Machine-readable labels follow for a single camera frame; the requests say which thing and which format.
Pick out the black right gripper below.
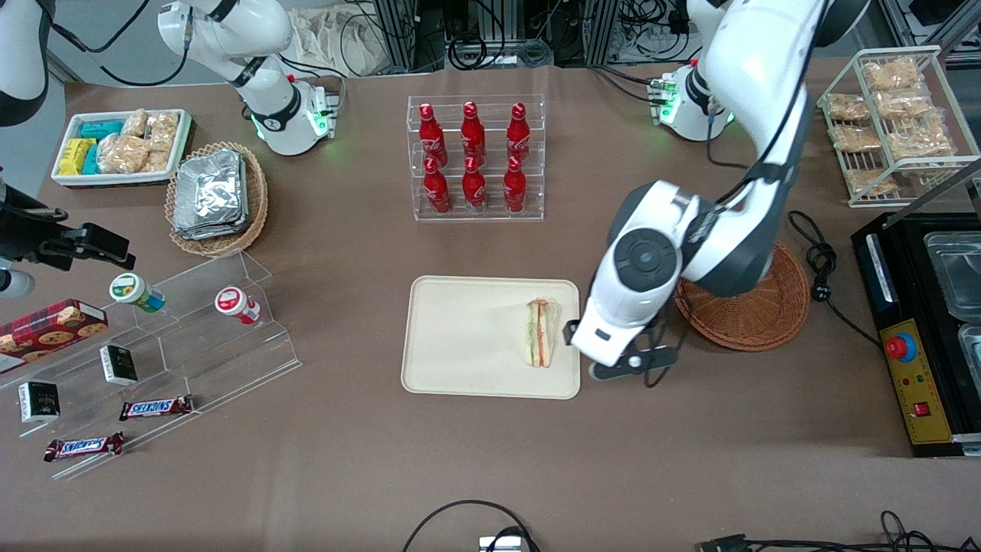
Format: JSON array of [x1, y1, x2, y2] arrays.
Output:
[[0, 178, 137, 271]]

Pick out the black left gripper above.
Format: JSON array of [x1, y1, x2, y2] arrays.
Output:
[[563, 317, 680, 383]]

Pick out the plastic-wrapped triangle sandwich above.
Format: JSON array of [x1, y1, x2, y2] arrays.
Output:
[[524, 298, 563, 368]]

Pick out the cream rectangular tray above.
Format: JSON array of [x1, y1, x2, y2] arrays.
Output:
[[401, 275, 582, 400]]

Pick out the oval wicker basket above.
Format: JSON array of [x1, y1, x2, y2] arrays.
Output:
[[165, 141, 270, 258]]

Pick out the round brown wicker basket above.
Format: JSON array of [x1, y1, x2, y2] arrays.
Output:
[[674, 241, 811, 353]]

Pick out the cup with green lid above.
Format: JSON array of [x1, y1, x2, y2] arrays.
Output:
[[109, 272, 166, 314]]

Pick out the white plastic snack bin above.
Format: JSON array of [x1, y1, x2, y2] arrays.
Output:
[[51, 108, 193, 188]]

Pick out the yellow snack packet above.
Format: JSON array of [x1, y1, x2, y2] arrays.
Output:
[[59, 138, 97, 176]]

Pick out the red cookie box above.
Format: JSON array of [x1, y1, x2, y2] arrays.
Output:
[[0, 298, 110, 374]]

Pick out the small black box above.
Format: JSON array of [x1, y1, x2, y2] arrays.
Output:
[[17, 380, 61, 425], [99, 344, 139, 386]]

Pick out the stack of silver foil packs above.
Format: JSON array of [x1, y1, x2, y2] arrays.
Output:
[[172, 149, 249, 241]]

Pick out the clear acrylic bottle rack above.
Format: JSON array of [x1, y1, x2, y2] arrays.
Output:
[[406, 94, 546, 223]]

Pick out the cup with red lid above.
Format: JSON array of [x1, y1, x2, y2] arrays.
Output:
[[214, 286, 262, 326]]

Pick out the red cola bottle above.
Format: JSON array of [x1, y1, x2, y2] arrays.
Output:
[[462, 156, 487, 214], [418, 103, 448, 162], [507, 102, 531, 160], [503, 156, 527, 214], [424, 157, 451, 214], [461, 101, 486, 160]]

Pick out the Snickers chocolate bar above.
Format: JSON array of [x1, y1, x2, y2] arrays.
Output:
[[43, 432, 126, 462], [119, 394, 195, 422]]

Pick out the clear acrylic stepped display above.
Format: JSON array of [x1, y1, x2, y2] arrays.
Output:
[[0, 249, 302, 481]]

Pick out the white cloth bag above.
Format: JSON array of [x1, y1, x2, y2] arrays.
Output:
[[290, 6, 393, 77]]

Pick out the clear packet of crackers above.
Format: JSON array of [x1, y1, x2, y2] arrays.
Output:
[[861, 57, 921, 92], [825, 93, 871, 123], [873, 90, 933, 120], [887, 121, 956, 160], [829, 124, 883, 153], [845, 166, 898, 195]]

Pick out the black sealing machine yellow panel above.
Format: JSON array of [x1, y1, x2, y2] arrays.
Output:
[[851, 211, 981, 458]]

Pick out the steel container in machine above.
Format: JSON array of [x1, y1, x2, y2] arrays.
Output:
[[956, 322, 981, 393], [923, 230, 981, 320]]

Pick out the grey metal machine lever bar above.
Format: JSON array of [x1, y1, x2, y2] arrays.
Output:
[[881, 157, 981, 227]]

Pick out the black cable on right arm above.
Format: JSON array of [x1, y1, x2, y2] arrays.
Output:
[[42, 0, 194, 87]]

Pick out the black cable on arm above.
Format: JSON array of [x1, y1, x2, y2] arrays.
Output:
[[42, 0, 194, 87], [704, 84, 815, 209]]

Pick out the black cable loop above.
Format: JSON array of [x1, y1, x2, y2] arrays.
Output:
[[402, 499, 539, 552]]

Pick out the black power cable with plug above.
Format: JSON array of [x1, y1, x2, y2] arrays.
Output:
[[787, 210, 882, 347]]

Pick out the black cables with connector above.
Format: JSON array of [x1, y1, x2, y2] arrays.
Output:
[[696, 509, 981, 552]]

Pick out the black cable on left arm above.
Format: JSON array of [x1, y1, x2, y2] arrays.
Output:
[[704, 84, 815, 209]]

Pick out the aluminium frame post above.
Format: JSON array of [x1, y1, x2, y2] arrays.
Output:
[[584, 0, 620, 67], [374, 0, 447, 74]]

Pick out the white wire rack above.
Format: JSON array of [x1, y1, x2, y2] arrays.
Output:
[[816, 45, 981, 209]]

